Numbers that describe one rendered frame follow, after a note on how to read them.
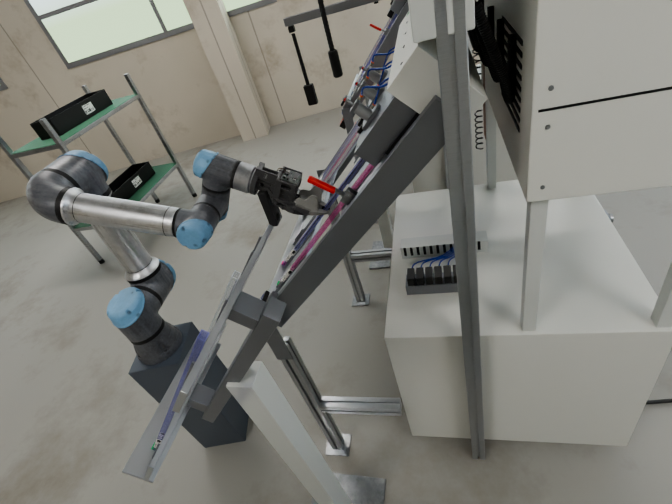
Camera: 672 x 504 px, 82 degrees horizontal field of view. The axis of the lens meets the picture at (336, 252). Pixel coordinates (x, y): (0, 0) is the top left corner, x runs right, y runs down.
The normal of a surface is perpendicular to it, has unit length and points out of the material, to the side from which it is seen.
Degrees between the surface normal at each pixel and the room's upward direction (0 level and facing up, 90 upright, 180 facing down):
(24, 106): 90
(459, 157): 90
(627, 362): 90
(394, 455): 0
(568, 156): 90
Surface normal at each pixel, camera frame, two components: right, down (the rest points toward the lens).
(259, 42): 0.04, 0.61
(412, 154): -0.16, 0.65
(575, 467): -0.25, -0.75
